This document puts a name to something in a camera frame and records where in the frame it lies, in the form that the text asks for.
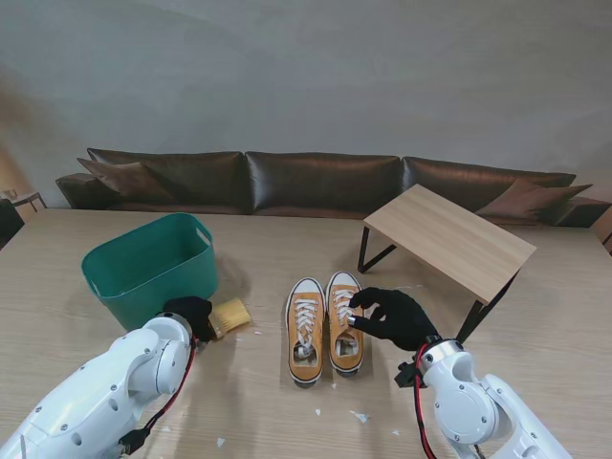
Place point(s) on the dark chair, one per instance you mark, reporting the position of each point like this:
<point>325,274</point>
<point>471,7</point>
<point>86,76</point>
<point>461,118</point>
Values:
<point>8,220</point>

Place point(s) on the wooden shoe brush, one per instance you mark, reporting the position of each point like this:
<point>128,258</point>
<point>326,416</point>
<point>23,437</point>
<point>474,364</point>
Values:
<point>232,313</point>

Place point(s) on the dark brown leather sofa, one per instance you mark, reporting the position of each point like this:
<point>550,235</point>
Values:
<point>320,181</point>

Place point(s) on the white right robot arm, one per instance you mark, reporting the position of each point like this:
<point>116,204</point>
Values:
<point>468,411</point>

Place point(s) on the green plastic basket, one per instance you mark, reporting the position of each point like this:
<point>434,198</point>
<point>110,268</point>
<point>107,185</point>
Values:
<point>143,282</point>

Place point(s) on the small wooden shelf black legs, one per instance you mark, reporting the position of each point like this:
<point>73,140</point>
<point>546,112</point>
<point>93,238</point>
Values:
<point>449,234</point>

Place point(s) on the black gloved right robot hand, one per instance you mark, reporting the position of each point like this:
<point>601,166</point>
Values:
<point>406,320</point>

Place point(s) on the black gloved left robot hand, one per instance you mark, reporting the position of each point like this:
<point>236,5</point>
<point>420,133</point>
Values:
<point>196,313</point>

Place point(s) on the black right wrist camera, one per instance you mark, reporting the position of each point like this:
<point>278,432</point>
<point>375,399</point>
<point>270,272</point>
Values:
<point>406,375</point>

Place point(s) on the wooden side table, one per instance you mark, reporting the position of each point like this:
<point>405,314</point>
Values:
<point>26,198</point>

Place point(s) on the brown leather cushion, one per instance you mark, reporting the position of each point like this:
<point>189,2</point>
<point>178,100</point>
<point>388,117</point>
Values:
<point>124,179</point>
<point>531,201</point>

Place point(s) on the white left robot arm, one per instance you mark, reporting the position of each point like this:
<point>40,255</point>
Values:
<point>95,397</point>

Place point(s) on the yellow canvas sneaker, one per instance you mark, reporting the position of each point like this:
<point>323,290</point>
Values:
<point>306,368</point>
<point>345,361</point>

